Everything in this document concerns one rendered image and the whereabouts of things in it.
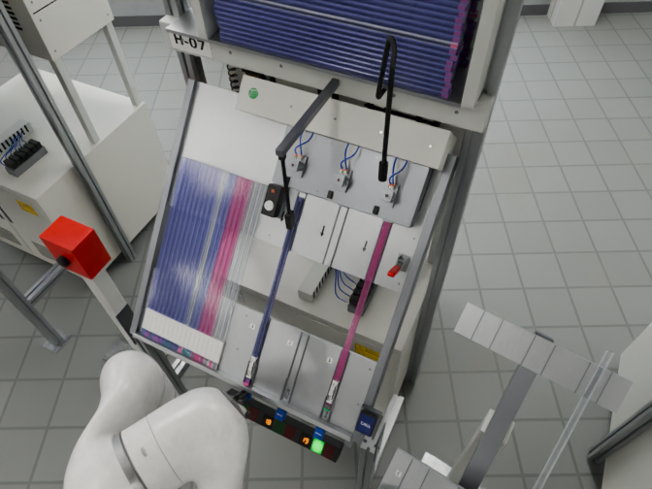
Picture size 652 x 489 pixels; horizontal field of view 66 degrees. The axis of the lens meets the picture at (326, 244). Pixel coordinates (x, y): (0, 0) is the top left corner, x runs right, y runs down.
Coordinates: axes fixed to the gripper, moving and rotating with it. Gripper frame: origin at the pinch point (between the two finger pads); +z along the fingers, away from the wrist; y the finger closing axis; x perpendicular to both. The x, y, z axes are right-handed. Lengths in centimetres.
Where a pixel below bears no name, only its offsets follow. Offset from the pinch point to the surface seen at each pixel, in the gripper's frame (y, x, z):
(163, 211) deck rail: -36, 39, 1
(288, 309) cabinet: -5.7, 15.1, 33.2
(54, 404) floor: -92, -62, 38
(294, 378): 11.6, 10.2, 2.5
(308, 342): 12.2, 20.4, 2.5
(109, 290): -72, -4, 31
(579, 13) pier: 48, 207, 305
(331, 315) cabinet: 8.2, 18.8, 32.8
